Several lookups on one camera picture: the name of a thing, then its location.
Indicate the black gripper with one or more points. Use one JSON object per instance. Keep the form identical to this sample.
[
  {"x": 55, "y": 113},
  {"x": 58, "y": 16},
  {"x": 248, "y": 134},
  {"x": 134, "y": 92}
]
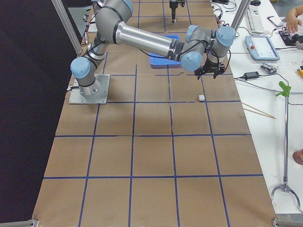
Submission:
[
  {"x": 211, "y": 66},
  {"x": 173, "y": 9}
]

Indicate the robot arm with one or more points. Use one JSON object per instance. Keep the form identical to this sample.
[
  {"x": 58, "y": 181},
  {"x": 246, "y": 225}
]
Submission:
[{"x": 203, "y": 50}]

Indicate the blue plastic tray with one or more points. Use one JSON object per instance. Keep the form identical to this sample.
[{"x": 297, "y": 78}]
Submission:
[{"x": 163, "y": 60}]

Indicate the person's hand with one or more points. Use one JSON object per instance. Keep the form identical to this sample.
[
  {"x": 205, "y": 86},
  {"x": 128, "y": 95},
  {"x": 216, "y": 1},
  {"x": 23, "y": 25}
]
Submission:
[{"x": 292, "y": 21}]

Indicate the black power adapter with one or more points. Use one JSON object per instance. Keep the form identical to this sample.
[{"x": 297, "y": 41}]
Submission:
[{"x": 251, "y": 75}]

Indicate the wooden chopstick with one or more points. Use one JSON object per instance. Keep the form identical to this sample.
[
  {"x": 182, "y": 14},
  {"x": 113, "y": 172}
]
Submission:
[
  {"x": 266, "y": 115},
  {"x": 247, "y": 106}
]

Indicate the blue teach pendant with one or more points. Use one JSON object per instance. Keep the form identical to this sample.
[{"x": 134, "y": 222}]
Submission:
[{"x": 261, "y": 48}]

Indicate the bagged small parts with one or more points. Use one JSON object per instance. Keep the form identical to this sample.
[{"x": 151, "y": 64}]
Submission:
[{"x": 269, "y": 69}]

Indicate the white keyboard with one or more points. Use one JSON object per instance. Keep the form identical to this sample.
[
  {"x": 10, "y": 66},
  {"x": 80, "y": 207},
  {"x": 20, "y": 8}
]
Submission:
[{"x": 254, "y": 20}]

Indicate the green reacher grabber tool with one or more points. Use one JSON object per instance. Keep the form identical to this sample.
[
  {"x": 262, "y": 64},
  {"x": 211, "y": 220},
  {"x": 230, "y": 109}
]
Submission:
[{"x": 284, "y": 186}]

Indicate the black computer mouse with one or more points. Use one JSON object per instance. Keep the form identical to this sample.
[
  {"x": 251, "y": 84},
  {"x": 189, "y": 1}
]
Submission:
[{"x": 255, "y": 2}]

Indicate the black smartphone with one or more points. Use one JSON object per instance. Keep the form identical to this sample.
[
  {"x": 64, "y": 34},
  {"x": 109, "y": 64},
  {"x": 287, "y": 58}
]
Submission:
[{"x": 276, "y": 21}]

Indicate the aluminium frame post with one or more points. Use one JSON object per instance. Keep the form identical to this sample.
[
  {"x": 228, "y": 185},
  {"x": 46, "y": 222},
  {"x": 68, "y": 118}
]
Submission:
[
  {"x": 241, "y": 11},
  {"x": 67, "y": 24}
]

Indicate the left aluminium frame post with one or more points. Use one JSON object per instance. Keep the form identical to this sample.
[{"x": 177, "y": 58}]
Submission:
[{"x": 67, "y": 24}]

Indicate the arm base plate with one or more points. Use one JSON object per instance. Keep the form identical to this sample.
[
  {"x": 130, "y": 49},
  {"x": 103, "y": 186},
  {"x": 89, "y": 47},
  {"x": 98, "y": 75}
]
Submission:
[{"x": 97, "y": 93}]

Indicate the aluminium corner bracket right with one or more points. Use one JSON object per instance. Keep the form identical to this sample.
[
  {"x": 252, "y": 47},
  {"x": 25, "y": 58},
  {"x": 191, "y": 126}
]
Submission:
[{"x": 288, "y": 220}]

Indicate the aluminium corner bracket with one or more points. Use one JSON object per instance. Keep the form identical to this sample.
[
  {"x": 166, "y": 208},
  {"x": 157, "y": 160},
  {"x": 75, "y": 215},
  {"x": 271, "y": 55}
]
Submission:
[
  {"x": 28, "y": 223},
  {"x": 288, "y": 220}
]

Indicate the aluminium corner bracket left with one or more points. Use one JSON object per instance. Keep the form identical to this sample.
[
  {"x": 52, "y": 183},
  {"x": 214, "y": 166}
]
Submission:
[{"x": 28, "y": 223}]

